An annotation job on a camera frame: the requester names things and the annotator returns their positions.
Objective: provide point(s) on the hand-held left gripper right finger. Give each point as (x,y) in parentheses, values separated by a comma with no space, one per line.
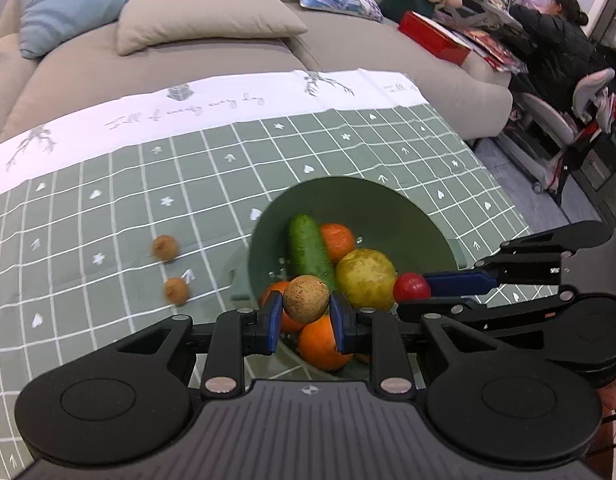
(340,325)

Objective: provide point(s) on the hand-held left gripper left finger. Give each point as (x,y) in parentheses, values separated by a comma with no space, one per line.
(274,322)

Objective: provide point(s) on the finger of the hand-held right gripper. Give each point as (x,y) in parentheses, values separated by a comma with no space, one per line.
(513,310)
(458,283)

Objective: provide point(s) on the orange tangerine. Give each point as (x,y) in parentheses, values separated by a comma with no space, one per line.
(338,241)
(318,345)
(290,324)

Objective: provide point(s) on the round brown kiwi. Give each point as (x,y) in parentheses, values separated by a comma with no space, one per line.
(305,297)

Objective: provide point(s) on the small red fruit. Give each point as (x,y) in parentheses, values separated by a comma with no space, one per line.
(410,287)

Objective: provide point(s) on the yellow green round fruit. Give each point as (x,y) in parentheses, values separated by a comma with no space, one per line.
(365,277)

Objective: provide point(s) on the green cucumber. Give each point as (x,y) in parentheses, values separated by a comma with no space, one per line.
(308,245)

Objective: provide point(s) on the green colander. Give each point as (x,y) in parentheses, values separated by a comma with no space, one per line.
(388,215)

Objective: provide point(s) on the person's right hand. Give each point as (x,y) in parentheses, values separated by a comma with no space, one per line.
(610,397)

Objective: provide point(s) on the small brown kiwi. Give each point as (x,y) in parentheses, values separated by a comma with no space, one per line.
(177,290)
(165,248)

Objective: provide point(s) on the white pink desk chair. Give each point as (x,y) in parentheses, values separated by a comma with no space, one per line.
(563,127)

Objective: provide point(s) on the green checked tablecloth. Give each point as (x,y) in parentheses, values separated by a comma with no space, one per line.
(113,185)

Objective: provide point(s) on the pile of magazines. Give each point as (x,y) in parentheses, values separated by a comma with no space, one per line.
(493,47)

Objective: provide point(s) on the red box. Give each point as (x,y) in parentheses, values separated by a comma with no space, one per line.
(433,37)

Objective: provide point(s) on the beige sofa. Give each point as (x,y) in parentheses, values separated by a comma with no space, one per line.
(188,60)

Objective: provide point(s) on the beige pillow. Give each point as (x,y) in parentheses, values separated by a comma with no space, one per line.
(203,17)

